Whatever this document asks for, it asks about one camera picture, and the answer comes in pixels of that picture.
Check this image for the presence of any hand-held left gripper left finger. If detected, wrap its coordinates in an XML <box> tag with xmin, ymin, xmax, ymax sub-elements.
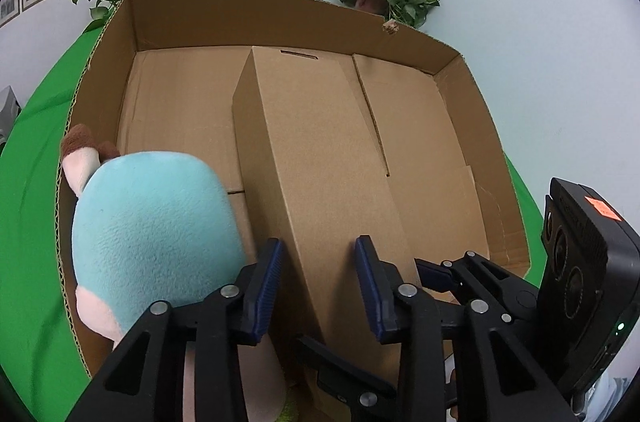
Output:
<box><xmin>67</xmin><ymin>237</ymin><xmax>287</xmax><ymax>422</ymax></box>

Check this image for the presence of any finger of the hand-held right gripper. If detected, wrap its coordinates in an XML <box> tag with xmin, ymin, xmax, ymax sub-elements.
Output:
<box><xmin>415</xmin><ymin>251</ymin><xmax>543</xmax><ymax>338</ymax></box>
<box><xmin>295</xmin><ymin>334</ymin><xmax>398</xmax><ymax>409</ymax></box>

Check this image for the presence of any large cardboard box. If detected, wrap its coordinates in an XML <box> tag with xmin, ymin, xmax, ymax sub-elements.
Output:
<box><xmin>54</xmin><ymin>0</ymin><xmax>532</xmax><ymax>408</ymax></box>

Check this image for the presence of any long cardboard box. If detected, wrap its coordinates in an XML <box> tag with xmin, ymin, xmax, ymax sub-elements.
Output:
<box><xmin>231</xmin><ymin>46</ymin><xmax>453</xmax><ymax>422</ymax></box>

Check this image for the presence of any pink and blue plush toy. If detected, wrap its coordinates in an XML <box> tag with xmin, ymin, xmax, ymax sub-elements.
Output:
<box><xmin>59</xmin><ymin>123</ymin><xmax>298</xmax><ymax>422</ymax></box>

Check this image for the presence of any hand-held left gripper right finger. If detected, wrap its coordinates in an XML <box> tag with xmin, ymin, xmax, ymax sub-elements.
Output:
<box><xmin>354</xmin><ymin>235</ymin><xmax>588</xmax><ymax>422</ymax></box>

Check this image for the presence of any grey metal box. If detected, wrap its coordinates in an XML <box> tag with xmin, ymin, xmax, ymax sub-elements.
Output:
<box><xmin>0</xmin><ymin>86</ymin><xmax>22</xmax><ymax>143</ymax></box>

